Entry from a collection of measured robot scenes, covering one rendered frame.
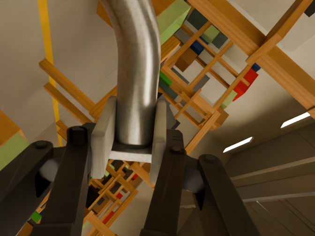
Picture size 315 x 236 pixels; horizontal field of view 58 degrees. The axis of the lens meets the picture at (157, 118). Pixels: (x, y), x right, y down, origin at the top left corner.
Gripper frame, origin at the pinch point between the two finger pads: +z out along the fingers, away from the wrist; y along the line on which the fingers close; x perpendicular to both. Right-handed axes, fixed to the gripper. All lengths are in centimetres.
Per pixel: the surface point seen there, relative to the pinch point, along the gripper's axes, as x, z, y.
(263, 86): -202, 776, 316
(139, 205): -682, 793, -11
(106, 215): -482, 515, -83
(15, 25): -23, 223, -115
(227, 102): -158, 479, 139
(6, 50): -46, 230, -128
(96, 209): -476, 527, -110
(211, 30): -44, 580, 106
